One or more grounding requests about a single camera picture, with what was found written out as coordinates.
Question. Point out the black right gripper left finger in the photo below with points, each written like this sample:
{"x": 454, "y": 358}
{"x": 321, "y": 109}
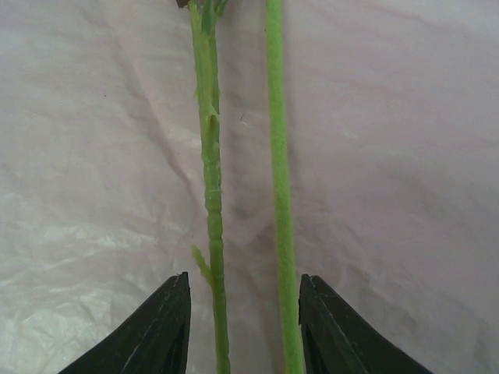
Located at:
{"x": 153, "y": 339}

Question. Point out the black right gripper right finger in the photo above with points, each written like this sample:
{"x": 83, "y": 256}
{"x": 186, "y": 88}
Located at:
{"x": 337, "y": 339}

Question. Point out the pink wrapping paper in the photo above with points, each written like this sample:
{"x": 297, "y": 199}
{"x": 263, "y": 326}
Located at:
{"x": 393, "y": 152}

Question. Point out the pink double rose stem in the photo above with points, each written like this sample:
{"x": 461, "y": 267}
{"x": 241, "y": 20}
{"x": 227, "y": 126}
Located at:
{"x": 204, "y": 16}

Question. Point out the white blossom fuzzy stem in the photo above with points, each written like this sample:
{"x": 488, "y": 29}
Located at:
{"x": 284, "y": 240}

